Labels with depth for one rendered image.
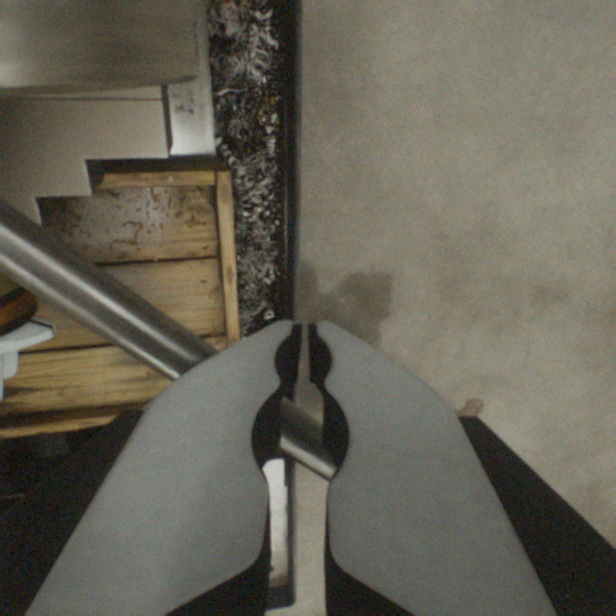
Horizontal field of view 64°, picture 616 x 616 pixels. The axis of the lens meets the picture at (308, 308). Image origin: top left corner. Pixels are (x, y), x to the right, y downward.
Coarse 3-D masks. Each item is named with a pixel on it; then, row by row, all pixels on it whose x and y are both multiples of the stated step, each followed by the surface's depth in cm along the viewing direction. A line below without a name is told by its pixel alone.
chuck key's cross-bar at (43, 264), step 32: (0, 224) 9; (32, 224) 10; (0, 256) 9; (32, 256) 10; (64, 256) 10; (32, 288) 10; (64, 288) 10; (96, 288) 10; (128, 288) 11; (96, 320) 10; (128, 320) 10; (160, 320) 11; (128, 352) 11; (160, 352) 11; (192, 352) 11; (288, 416) 12; (288, 448) 12; (320, 448) 13
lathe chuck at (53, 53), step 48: (0, 0) 15; (48, 0) 16; (96, 0) 17; (144, 0) 19; (192, 0) 24; (0, 48) 15; (48, 48) 16; (96, 48) 18; (144, 48) 20; (192, 48) 24; (0, 96) 16
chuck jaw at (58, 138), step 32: (32, 96) 25; (64, 96) 25; (96, 96) 25; (128, 96) 26; (160, 96) 26; (0, 128) 25; (32, 128) 26; (64, 128) 26; (96, 128) 26; (128, 128) 26; (160, 128) 27; (0, 160) 26; (32, 160) 26; (64, 160) 27; (96, 160) 29; (0, 192) 27; (32, 192) 27; (64, 192) 27
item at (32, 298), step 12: (0, 276) 28; (0, 288) 29; (12, 288) 29; (24, 288) 31; (0, 300) 29; (12, 300) 30; (24, 300) 31; (36, 300) 33; (0, 312) 29; (12, 312) 30; (24, 312) 31; (36, 312) 32; (0, 324) 30; (12, 324) 30; (24, 324) 31; (0, 336) 30
